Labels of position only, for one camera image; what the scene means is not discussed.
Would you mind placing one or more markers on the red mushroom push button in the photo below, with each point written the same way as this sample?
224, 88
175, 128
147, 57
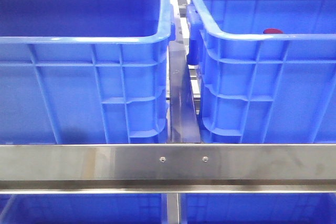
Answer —
273, 31

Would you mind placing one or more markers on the blue plastic crate with buttons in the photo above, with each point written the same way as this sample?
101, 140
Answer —
84, 71

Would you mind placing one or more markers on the steel shelf divider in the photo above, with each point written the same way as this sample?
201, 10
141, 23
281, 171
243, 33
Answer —
183, 122

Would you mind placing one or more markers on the blue crate behind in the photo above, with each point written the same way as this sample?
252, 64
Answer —
264, 88

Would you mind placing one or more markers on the blue crate lower right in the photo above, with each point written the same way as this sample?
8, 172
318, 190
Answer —
259, 208

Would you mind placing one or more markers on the blue crate lower left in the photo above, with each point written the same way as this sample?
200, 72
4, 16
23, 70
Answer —
85, 208

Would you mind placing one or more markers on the stainless steel shelf rail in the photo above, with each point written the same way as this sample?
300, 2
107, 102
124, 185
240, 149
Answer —
168, 168

